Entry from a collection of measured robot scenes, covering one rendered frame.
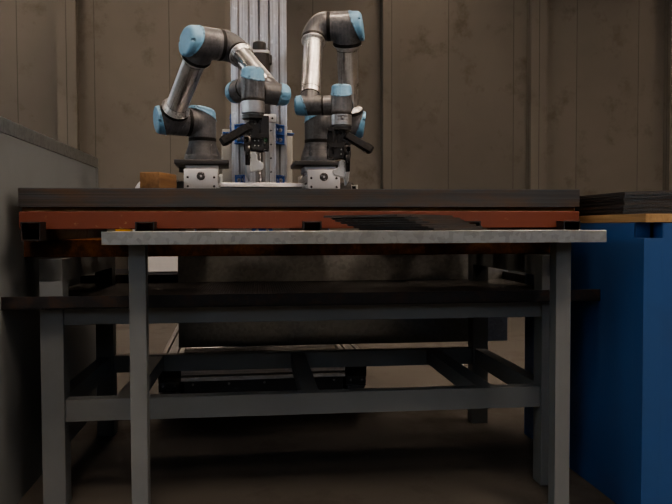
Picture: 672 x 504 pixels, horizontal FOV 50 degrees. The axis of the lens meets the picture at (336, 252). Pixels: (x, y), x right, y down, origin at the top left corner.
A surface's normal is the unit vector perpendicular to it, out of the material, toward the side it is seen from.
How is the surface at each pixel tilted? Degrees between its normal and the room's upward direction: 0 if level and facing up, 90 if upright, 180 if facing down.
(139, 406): 90
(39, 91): 90
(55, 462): 90
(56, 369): 90
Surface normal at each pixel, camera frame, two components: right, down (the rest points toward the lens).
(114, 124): 0.14, 0.04
